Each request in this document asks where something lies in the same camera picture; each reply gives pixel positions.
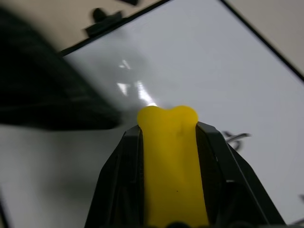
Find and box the black whiteboard clip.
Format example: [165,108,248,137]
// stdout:
[85,8,122,38]

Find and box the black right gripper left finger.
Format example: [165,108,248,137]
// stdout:
[84,125,146,228]

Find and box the yellow eraser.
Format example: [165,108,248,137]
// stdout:
[137,105,210,228]

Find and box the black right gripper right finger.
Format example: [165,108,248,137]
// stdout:
[195,121,287,228]

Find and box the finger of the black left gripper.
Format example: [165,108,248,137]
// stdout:
[0,6,122,131]

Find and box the white whiteboard with black frame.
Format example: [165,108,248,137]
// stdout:
[0,0,304,228]

